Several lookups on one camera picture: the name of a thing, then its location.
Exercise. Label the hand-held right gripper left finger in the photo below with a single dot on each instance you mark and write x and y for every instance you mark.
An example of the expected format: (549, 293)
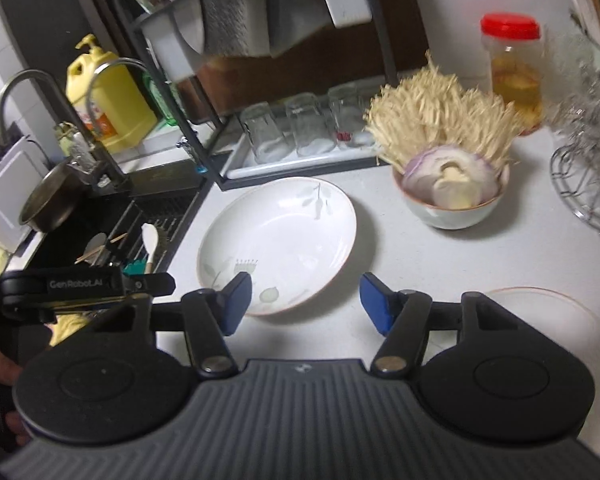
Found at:
(237, 302)

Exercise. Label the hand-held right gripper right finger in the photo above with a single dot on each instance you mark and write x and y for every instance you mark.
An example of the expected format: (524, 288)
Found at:
(375, 305)

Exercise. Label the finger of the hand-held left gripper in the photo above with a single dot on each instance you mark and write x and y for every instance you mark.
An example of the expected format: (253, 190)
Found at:
(80, 285)

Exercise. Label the white leaf print plate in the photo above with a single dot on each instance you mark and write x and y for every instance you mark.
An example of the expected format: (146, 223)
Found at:
(280, 240)

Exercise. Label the person's left hand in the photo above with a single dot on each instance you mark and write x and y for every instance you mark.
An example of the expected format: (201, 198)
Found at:
(0, 365)

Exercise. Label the metal spoon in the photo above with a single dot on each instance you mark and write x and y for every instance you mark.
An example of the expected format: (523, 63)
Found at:
(94, 245)

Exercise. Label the wooden chopstick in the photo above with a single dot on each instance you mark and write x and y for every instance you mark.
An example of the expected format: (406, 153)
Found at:
(102, 248)

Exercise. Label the yellow cloth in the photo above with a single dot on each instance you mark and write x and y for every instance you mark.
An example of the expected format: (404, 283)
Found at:
(72, 327)

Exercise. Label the white spoon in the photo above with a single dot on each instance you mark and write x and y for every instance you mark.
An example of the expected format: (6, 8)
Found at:
(150, 245)

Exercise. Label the steel pot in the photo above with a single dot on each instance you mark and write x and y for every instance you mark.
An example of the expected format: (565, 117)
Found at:
(50, 200)

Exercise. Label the black kitchen sink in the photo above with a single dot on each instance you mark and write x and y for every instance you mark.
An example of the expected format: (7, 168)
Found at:
(175, 210)

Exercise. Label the white ceramic bowl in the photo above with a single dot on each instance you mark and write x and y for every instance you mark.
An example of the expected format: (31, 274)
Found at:
(445, 217)

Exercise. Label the white cutting board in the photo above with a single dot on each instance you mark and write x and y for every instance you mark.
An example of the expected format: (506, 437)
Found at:
(0, 180)

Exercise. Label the halved red onion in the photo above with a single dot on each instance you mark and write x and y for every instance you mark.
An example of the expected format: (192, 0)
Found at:
(450, 180)

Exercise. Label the clear drinking glass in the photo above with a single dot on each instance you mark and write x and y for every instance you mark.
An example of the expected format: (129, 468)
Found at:
(310, 122)
(262, 132)
(347, 115)

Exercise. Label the yellow detergent bottle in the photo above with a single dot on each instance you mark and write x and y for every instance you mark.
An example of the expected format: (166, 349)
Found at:
(110, 100)

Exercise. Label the green glass bottle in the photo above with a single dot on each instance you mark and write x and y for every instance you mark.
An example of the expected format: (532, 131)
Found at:
(167, 110)

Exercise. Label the enoki mushroom bunch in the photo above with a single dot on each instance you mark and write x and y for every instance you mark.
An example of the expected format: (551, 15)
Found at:
(430, 110)

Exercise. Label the grey arched faucet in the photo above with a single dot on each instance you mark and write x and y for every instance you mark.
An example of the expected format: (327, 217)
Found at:
(10, 89)

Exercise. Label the chrome curved faucet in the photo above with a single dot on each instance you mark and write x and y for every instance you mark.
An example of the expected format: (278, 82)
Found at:
(115, 62)

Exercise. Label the black dish rack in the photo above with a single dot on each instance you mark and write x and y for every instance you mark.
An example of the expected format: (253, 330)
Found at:
(386, 50)

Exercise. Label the crystal glass cup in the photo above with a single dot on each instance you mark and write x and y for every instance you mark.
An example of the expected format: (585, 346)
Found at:
(580, 110)

